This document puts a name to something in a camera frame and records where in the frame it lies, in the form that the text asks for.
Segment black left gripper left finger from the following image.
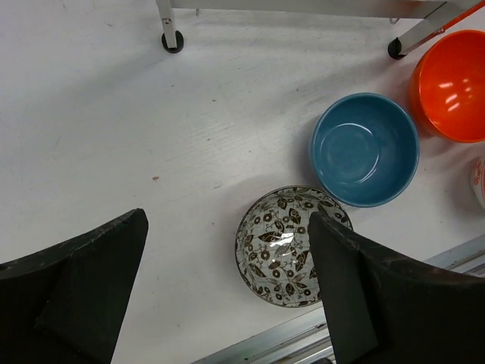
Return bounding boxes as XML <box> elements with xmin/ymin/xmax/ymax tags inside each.
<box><xmin>1</xmin><ymin>209</ymin><xmax>148</xmax><ymax>363</ymax></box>

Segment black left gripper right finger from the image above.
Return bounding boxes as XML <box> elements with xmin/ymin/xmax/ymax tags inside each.
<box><xmin>308</xmin><ymin>212</ymin><xmax>484</xmax><ymax>363</ymax></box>

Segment floral black-white patterned bowl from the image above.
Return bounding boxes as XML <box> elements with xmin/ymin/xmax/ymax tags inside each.
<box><xmin>235</xmin><ymin>185</ymin><xmax>353</xmax><ymax>308</ymax></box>

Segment white orange patterned bowl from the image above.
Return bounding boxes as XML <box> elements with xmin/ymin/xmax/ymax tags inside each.
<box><xmin>470</xmin><ymin>157</ymin><xmax>485</xmax><ymax>209</ymax></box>

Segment blue ceramic bowl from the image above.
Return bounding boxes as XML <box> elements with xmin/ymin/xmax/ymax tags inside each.
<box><xmin>308</xmin><ymin>93</ymin><xmax>420</xmax><ymax>208</ymax></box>

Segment orange plastic bowl left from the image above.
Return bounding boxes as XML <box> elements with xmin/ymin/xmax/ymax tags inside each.
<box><xmin>408</xmin><ymin>30</ymin><xmax>484</xmax><ymax>143</ymax></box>

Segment aluminium table frame rails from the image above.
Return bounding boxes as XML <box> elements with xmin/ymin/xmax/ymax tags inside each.
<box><xmin>197</xmin><ymin>235</ymin><xmax>484</xmax><ymax>363</ymax></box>

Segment steel wire dish rack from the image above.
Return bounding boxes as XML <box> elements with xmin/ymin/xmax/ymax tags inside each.
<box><xmin>155</xmin><ymin>0</ymin><xmax>485</xmax><ymax>61</ymax></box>

